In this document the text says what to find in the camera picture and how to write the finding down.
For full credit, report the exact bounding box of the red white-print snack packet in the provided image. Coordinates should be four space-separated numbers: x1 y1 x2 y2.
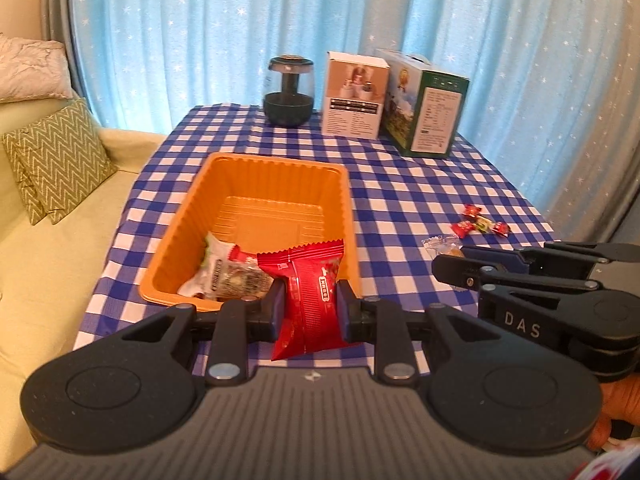
257 240 347 362

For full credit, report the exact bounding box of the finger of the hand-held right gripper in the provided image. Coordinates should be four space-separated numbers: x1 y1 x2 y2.
461 241 640 279
431 255 608 304

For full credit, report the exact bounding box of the grey curtain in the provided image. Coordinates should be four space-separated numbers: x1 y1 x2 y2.
40 0 103 128
547 35 640 241

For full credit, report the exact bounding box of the green zigzag pillow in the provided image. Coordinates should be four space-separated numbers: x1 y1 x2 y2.
2 97 118 226
10 145 47 226

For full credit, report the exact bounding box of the pale green sofa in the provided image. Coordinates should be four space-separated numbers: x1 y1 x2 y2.
0 90 166 461

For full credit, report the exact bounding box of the green carton box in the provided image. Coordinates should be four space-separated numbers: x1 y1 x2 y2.
375 48 471 159

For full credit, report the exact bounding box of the blue star curtain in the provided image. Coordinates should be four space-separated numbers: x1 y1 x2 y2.
67 0 640 231

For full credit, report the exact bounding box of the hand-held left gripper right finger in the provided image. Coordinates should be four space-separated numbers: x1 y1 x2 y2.
336 280 501 387

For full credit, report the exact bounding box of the blue white checked tablecloth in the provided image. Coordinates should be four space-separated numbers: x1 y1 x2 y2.
74 104 557 376

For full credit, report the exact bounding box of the dark glass humidifier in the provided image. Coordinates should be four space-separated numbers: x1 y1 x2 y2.
263 55 317 127

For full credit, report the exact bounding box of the plain red snack packet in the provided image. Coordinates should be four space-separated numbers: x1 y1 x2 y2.
231 245 259 267

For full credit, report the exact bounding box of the white red printed clothing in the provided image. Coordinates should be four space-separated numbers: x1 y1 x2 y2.
575 447 640 480

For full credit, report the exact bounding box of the clear candy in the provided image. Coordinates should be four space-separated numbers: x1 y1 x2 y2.
421 235 463 259

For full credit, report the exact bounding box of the white snack bar packet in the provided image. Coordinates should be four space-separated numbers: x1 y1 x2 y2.
177 232 275 304

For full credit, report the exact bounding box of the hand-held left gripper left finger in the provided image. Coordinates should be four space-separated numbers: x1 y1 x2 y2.
120 279 287 387

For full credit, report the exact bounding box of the white carton box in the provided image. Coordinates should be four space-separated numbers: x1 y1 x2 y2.
321 51 391 140

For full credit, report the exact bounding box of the person's right hand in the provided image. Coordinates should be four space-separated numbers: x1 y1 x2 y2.
585 372 640 454

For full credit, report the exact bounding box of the orange plastic tray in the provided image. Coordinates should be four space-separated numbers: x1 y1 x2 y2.
138 152 362 313

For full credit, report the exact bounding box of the pink cushion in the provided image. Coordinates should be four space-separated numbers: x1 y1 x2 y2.
0 32 76 104

